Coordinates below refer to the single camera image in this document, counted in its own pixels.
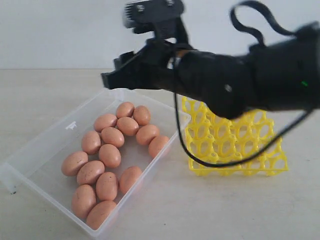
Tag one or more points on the clear plastic storage box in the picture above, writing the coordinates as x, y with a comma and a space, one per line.
38, 164

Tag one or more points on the brown egg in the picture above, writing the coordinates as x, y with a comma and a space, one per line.
91, 142
73, 163
90, 172
109, 155
99, 213
83, 201
104, 121
146, 134
129, 178
141, 115
127, 125
113, 136
125, 109
107, 187
157, 144

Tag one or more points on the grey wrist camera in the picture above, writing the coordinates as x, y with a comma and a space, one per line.
152, 15

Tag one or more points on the yellow plastic egg tray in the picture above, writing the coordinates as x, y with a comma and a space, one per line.
218, 140

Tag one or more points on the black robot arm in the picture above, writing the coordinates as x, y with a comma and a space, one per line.
280, 77

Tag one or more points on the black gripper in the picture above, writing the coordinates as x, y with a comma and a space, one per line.
156, 66

